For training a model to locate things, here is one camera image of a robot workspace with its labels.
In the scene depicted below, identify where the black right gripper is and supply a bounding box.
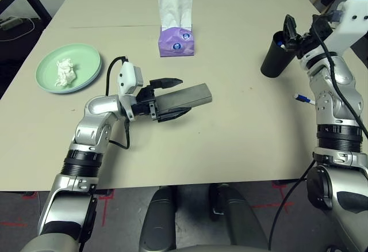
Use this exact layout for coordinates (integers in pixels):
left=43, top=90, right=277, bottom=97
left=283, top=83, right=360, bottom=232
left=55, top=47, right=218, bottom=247
left=283, top=14, right=334, bottom=60

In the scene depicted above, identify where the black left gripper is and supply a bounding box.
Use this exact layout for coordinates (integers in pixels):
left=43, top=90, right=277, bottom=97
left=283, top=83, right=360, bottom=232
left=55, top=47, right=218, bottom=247
left=131, top=77, right=192, bottom=123

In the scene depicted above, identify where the grey glasses case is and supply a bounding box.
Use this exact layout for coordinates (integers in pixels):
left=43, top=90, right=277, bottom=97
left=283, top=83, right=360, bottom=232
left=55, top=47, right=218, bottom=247
left=154, top=83, right=213, bottom=114

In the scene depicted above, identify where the green plate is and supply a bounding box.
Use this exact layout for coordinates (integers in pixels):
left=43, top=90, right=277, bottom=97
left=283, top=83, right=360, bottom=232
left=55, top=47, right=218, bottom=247
left=35, top=43, right=102, bottom=94

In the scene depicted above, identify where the white tissue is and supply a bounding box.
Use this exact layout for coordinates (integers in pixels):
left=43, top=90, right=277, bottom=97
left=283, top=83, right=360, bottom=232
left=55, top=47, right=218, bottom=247
left=54, top=58, right=78, bottom=87

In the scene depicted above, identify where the black cup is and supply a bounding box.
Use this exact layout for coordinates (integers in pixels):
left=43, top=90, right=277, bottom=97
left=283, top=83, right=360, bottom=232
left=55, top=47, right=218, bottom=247
left=260, top=30, right=297, bottom=79

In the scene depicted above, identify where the purple tissue pack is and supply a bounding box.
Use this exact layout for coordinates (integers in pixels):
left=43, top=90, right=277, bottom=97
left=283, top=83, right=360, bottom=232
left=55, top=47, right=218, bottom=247
left=157, top=0, right=196, bottom=58

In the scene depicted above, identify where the grey robot left leg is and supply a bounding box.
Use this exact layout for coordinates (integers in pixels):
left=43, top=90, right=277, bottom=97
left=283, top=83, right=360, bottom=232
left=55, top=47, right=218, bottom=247
left=139, top=185, right=178, bottom=252

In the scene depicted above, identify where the grey robot leg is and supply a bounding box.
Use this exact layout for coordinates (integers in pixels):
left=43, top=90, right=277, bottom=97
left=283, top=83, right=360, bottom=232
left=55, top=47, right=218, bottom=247
left=208, top=183, right=268, bottom=252
left=139, top=185, right=178, bottom=252

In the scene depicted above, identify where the grey robot right leg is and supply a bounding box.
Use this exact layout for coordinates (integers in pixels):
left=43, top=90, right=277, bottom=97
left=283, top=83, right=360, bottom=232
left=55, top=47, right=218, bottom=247
left=208, top=183, right=268, bottom=252

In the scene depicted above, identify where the grey power strip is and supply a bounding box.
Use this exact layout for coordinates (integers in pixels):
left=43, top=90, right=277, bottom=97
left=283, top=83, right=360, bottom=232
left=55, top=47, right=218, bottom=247
left=0, top=16, right=24, bottom=30

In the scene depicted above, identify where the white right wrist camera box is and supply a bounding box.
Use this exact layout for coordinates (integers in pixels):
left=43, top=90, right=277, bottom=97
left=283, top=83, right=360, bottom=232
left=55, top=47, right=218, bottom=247
left=321, top=0, right=368, bottom=57

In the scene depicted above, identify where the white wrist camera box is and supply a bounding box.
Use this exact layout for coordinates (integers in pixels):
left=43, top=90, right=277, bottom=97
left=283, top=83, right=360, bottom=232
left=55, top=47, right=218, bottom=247
left=116, top=62, right=144, bottom=120
left=321, top=0, right=368, bottom=57

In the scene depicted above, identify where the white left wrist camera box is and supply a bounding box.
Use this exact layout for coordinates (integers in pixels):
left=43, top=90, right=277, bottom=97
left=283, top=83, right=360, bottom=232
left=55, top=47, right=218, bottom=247
left=116, top=62, right=144, bottom=120

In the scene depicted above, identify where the thin white floor cable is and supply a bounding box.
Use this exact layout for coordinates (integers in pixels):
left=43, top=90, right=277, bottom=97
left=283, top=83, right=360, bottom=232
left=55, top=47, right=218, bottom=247
left=0, top=17, right=36, bottom=43

